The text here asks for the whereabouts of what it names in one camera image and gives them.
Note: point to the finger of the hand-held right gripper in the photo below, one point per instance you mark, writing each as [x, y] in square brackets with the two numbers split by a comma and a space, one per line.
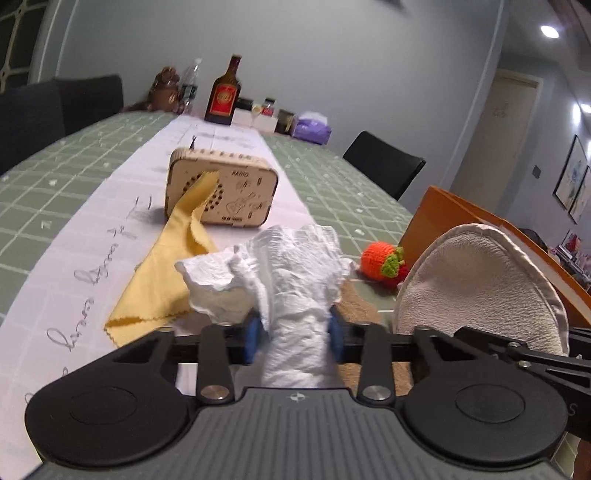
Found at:
[531, 353]

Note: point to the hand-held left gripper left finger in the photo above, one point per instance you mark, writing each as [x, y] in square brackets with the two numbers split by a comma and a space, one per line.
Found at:
[251, 339]

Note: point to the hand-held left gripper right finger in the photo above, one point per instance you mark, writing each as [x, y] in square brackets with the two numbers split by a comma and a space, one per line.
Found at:
[334, 334]

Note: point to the white paper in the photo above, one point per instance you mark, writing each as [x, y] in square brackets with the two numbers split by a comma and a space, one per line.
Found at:
[295, 277]

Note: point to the orange and red crochet fruit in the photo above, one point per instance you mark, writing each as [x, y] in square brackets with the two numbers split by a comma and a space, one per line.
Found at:
[378, 261]

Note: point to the beige round terry pad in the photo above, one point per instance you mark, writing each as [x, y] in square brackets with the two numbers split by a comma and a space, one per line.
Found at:
[475, 277]

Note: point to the orange cardboard box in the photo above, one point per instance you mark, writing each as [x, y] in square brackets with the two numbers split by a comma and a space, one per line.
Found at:
[429, 217]

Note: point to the yellow cloth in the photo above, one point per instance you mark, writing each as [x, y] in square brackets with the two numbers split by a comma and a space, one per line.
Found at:
[171, 258]

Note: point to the wooden radio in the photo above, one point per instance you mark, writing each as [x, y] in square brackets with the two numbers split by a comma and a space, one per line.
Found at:
[240, 189]

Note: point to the black chair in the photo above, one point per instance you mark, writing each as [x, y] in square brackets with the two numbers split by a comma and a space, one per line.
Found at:
[27, 124]
[383, 161]
[92, 99]

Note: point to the white printed table runner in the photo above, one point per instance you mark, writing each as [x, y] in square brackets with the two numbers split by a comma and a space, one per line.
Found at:
[69, 295]

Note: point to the purple tissue pack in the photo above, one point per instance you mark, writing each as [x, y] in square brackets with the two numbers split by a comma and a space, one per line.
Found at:
[313, 129]

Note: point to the tall dark jar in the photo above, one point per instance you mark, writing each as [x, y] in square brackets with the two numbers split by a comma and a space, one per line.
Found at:
[286, 122]

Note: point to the cream plain door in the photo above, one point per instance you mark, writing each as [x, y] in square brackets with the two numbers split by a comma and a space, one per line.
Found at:
[494, 138]

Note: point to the white low box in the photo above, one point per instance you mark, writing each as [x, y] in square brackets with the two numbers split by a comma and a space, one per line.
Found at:
[254, 121]

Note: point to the red label jar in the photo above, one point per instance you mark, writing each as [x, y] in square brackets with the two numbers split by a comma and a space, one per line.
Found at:
[268, 107]

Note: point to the small dark jar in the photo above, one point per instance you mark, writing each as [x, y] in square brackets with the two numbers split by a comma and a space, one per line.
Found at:
[244, 104]

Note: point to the brown liquor bottle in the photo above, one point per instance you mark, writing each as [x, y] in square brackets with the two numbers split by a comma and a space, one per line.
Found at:
[224, 99]

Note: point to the ceiling light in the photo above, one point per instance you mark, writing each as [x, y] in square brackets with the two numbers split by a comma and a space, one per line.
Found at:
[579, 113]
[549, 31]

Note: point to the clear water bottle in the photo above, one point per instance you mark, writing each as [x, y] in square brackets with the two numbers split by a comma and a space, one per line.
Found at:
[190, 87]

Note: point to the brown bear figure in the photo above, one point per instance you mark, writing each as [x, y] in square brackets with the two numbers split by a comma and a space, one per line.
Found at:
[165, 92]

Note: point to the glass panel door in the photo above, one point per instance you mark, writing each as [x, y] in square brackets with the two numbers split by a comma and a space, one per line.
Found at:
[21, 37]

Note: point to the framed wall picture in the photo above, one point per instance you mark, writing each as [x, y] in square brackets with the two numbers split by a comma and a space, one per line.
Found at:
[582, 198]
[570, 173]

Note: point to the wall switch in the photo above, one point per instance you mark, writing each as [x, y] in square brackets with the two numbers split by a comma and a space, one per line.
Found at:
[536, 172]

